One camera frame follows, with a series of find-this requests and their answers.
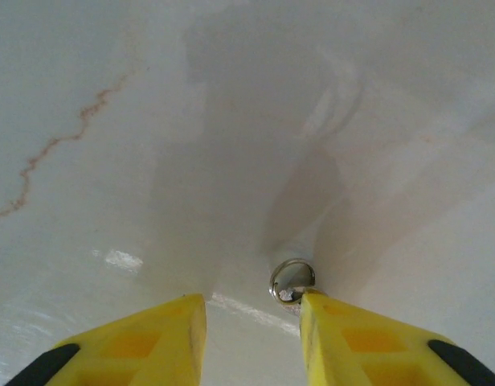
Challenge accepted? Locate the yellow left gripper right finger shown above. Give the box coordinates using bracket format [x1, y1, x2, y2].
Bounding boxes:
[298, 287, 495, 386]

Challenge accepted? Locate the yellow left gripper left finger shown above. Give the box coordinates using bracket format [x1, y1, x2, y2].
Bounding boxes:
[4, 293, 207, 386]

